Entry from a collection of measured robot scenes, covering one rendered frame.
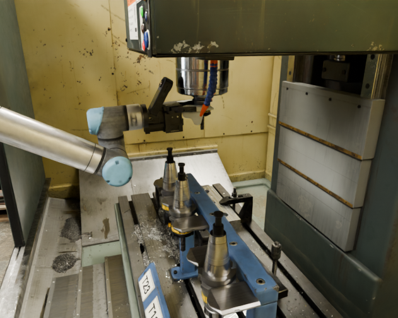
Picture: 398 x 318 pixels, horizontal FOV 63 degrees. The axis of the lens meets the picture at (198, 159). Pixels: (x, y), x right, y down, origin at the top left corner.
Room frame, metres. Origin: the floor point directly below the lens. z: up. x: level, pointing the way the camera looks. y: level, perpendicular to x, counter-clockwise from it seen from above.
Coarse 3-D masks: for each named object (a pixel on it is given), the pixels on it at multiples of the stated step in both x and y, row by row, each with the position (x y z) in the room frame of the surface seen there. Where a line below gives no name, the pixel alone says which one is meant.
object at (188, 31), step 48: (192, 0) 0.66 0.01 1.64; (240, 0) 0.69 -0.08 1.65; (288, 0) 0.72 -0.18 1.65; (336, 0) 0.76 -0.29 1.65; (384, 0) 0.80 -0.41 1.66; (192, 48) 0.66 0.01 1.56; (240, 48) 0.69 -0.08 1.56; (288, 48) 0.73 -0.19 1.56; (336, 48) 0.76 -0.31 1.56; (384, 48) 0.80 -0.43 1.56
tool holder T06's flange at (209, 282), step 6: (198, 270) 0.44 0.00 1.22; (234, 270) 0.43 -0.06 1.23; (198, 276) 0.44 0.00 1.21; (204, 276) 0.42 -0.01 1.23; (210, 276) 0.42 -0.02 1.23; (228, 276) 0.42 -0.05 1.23; (234, 276) 0.42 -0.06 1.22; (204, 282) 0.42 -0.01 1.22; (210, 282) 0.41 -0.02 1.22; (216, 282) 0.41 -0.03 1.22; (222, 282) 0.41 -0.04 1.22; (228, 282) 0.41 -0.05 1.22; (234, 282) 0.43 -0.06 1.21; (204, 288) 0.42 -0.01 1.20; (210, 288) 0.41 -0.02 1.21
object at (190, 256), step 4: (192, 248) 0.51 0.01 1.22; (196, 248) 0.51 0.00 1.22; (200, 248) 0.51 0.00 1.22; (204, 248) 0.51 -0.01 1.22; (188, 252) 0.49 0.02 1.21; (192, 252) 0.49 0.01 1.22; (196, 252) 0.49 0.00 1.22; (200, 252) 0.49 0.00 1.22; (204, 252) 0.49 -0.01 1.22; (188, 256) 0.48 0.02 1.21; (192, 256) 0.48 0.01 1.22; (196, 256) 0.48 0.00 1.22; (200, 256) 0.48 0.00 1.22; (204, 256) 0.48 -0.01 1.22; (188, 260) 0.48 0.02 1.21; (192, 260) 0.47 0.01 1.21; (196, 260) 0.47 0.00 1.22; (200, 260) 0.47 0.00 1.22; (196, 264) 0.46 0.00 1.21
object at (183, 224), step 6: (192, 216) 0.62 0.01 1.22; (198, 216) 0.62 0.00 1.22; (174, 222) 0.60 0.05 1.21; (180, 222) 0.60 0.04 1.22; (186, 222) 0.60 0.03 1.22; (192, 222) 0.60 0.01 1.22; (198, 222) 0.60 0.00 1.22; (204, 222) 0.60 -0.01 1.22; (174, 228) 0.58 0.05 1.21; (180, 228) 0.57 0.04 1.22; (186, 228) 0.57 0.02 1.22; (192, 228) 0.57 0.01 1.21; (198, 228) 0.58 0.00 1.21; (204, 228) 0.58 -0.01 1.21
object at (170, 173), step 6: (174, 162) 0.75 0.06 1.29; (168, 168) 0.74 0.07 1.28; (174, 168) 0.74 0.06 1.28; (168, 174) 0.74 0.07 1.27; (174, 174) 0.74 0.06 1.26; (168, 180) 0.74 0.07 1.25; (174, 180) 0.74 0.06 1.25; (162, 186) 0.75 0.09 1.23; (168, 186) 0.73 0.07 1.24; (174, 186) 0.74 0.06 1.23
